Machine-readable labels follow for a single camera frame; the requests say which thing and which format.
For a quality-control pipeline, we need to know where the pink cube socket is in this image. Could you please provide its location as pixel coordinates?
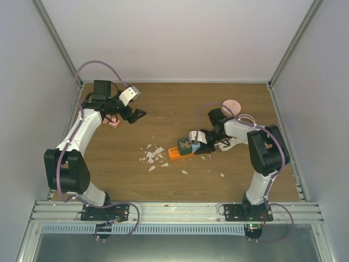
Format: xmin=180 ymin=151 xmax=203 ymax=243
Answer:
xmin=102 ymin=115 xmax=120 ymax=128

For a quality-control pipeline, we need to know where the light blue plug adapter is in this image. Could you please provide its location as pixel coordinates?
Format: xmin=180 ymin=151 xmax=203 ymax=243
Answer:
xmin=191 ymin=142 xmax=201 ymax=153

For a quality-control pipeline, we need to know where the dark green cube adapter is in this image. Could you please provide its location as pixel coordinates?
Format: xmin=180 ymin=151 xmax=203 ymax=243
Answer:
xmin=177 ymin=138 xmax=192 ymax=156

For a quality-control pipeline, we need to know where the orange power strip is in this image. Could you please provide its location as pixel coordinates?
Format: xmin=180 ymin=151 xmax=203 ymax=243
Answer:
xmin=167 ymin=147 xmax=194 ymax=160

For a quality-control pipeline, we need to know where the pink round socket base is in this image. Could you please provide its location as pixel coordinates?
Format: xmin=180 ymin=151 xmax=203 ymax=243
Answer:
xmin=221 ymin=99 xmax=242 ymax=117

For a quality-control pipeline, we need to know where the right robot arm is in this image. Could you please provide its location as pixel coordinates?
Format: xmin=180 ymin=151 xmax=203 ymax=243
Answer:
xmin=188 ymin=108 xmax=290 ymax=221

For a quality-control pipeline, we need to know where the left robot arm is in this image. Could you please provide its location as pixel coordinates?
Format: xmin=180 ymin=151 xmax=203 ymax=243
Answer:
xmin=44 ymin=80 xmax=146 ymax=221

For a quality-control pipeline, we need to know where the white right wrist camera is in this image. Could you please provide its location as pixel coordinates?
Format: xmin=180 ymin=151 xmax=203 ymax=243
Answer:
xmin=188 ymin=131 xmax=207 ymax=144

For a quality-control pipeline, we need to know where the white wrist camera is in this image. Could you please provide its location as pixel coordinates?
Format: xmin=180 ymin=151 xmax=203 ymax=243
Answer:
xmin=188 ymin=131 xmax=207 ymax=144
xmin=118 ymin=86 xmax=141 ymax=106

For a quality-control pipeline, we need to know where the white coiled cable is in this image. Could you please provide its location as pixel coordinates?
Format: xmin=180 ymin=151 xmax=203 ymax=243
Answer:
xmin=216 ymin=138 xmax=243 ymax=152

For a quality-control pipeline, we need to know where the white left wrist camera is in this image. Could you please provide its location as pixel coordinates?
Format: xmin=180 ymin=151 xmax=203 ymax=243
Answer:
xmin=118 ymin=86 xmax=141 ymax=106

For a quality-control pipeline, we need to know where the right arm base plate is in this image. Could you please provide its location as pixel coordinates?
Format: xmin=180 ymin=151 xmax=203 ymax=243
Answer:
xmin=223 ymin=204 xmax=273 ymax=222

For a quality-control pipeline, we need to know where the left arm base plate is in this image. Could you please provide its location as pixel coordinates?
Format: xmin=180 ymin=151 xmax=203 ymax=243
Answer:
xmin=76 ymin=204 xmax=130 ymax=223

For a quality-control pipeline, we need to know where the grey slotted cable duct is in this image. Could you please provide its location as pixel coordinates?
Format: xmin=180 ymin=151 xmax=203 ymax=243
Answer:
xmin=41 ymin=223 xmax=245 ymax=236

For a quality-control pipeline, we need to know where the aluminium frame rail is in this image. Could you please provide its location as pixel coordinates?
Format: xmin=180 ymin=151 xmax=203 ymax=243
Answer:
xmin=29 ymin=201 xmax=324 ymax=224

